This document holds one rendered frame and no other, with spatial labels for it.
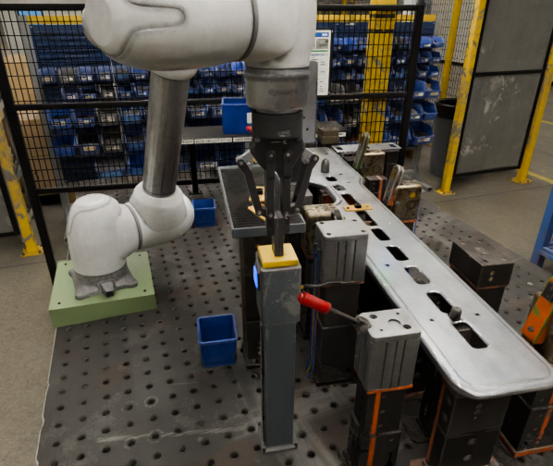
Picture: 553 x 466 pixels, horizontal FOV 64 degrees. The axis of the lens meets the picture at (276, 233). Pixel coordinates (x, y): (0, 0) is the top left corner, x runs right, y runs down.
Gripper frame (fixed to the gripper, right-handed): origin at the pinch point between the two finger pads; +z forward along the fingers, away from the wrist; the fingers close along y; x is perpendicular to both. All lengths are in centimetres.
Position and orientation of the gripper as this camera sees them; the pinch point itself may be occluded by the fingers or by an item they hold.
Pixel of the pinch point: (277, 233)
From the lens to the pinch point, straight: 73.0
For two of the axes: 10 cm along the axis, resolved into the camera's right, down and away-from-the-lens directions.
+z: 0.0, 9.0, 4.4
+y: 9.8, -0.9, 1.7
